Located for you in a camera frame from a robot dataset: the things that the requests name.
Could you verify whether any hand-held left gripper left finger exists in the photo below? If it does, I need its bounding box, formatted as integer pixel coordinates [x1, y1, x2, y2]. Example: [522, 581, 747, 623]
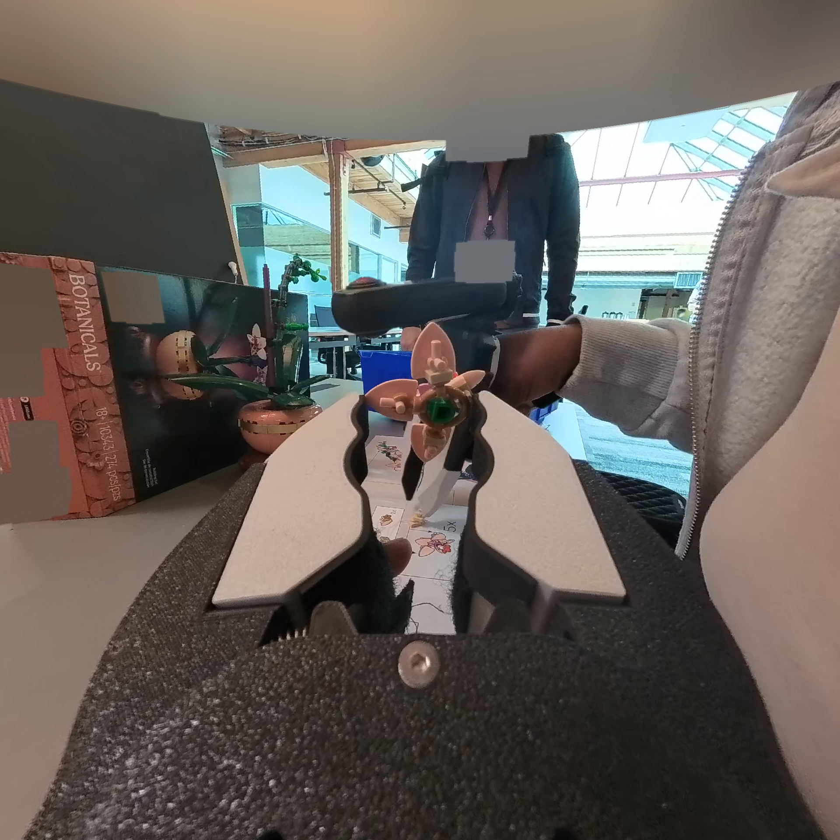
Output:
[211, 394, 378, 631]

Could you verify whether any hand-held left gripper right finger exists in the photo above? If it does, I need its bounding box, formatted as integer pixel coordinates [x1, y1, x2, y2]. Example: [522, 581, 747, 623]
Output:
[461, 392, 628, 632]

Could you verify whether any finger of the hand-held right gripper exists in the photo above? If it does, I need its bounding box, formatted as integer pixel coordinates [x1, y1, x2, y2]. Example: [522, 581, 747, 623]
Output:
[400, 430, 462, 521]

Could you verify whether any pink brick flower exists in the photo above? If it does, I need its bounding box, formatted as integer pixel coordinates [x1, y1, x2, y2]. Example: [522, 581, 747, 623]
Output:
[363, 322, 488, 462]

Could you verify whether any person's right forearm grey sleeve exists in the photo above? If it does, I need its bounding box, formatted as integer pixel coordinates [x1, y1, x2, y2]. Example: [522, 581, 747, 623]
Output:
[556, 314, 700, 455]

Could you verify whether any person's right hand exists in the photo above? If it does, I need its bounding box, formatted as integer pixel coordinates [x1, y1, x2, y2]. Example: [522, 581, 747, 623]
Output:
[502, 322, 585, 409]

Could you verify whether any building instruction booklet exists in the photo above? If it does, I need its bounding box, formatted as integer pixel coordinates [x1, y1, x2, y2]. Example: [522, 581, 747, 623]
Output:
[363, 425, 475, 634]

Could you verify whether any blue plastic bin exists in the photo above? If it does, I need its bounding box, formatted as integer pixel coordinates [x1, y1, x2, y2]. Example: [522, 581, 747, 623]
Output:
[357, 348, 422, 413]

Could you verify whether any brick orchid plant in pot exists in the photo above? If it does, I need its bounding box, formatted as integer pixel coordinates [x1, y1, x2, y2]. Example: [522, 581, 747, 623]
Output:
[164, 255, 330, 455]

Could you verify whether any orchid print toy box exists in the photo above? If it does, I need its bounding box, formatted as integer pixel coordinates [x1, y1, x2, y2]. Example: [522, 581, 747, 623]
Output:
[0, 252, 311, 524]

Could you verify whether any person's white shirt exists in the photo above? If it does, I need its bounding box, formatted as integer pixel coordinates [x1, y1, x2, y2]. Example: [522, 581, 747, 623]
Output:
[697, 420, 840, 840]

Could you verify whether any dark grey board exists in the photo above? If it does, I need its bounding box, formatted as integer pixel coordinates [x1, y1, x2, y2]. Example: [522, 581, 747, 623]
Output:
[0, 79, 247, 286]

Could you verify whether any person's grey zip jacket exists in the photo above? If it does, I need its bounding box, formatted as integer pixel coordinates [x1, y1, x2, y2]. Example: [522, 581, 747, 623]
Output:
[675, 84, 840, 565]

